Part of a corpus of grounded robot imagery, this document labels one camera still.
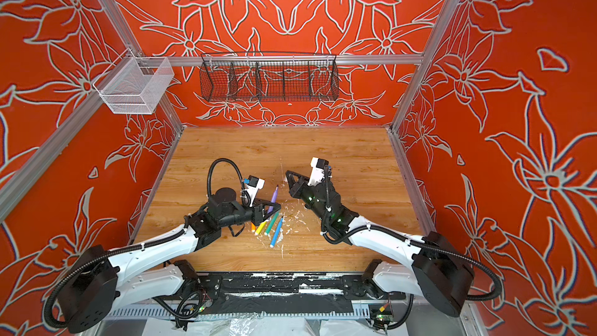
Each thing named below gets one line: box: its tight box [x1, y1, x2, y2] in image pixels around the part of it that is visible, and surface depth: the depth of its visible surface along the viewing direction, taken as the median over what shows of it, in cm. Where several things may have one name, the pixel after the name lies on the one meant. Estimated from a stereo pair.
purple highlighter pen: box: [267, 184, 280, 214], surface depth 74 cm
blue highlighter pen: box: [269, 216, 284, 249], surface depth 86 cm
